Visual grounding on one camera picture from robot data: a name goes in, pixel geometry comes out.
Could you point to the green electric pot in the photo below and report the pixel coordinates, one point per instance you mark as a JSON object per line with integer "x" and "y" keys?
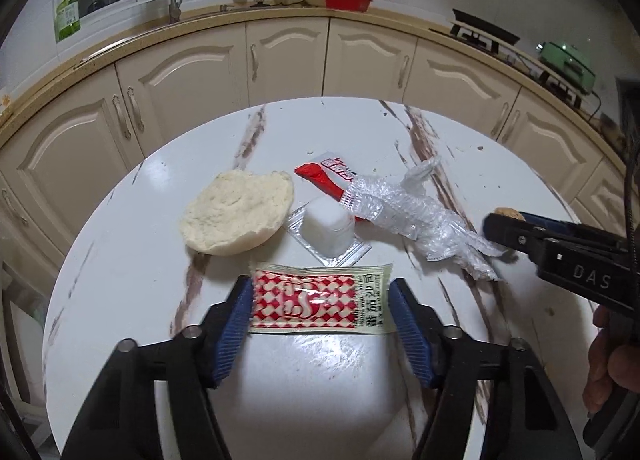
{"x": 567, "y": 67}

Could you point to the metal faucet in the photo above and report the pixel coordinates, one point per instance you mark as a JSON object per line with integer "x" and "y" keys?
{"x": 174, "y": 2}

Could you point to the person's right hand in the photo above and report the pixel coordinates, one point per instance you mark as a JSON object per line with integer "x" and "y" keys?
{"x": 612, "y": 365}

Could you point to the green dish soap bottle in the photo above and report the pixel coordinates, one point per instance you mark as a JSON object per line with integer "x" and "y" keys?
{"x": 67, "y": 17}

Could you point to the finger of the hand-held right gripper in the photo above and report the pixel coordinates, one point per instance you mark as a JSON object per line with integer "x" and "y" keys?
{"x": 570, "y": 228}
{"x": 515, "y": 235}

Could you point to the white bread bun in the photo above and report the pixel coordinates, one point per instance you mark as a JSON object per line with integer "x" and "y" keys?
{"x": 237, "y": 212}

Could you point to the red checkered ketchup packet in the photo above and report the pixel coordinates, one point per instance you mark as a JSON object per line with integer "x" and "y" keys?
{"x": 320, "y": 302}

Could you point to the black glass gas stove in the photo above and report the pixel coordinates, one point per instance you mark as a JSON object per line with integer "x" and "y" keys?
{"x": 505, "y": 55}

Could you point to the red sauce sachet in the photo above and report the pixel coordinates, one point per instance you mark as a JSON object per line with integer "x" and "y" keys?
{"x": 325, "y": 179}

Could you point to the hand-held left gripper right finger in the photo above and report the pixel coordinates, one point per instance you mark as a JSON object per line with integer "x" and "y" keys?
{"x": 407, "y": 330}

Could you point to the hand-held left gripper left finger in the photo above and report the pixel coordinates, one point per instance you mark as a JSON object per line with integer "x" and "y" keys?
{"x": 232, "y": 330}

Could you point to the small brown food piece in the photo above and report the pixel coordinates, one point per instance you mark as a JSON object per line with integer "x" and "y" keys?
{"x": 505, "y": 213}

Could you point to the small clear plastic cup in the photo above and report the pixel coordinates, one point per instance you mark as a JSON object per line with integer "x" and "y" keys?
{"x": 327, "y": 227}

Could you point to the red plastic basin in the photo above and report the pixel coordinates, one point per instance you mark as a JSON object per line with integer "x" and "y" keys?
{"x": 348, "y": 1}

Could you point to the cream lower cabinets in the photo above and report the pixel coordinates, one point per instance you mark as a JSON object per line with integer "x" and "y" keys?
{"x": 200, "y": 70}

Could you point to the clear plastic glove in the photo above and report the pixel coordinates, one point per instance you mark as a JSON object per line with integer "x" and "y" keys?
{"x": 415, "y": 210}

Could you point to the black grill pan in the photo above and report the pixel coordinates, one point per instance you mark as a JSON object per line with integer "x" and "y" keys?
{"x": 482, "y": 25}

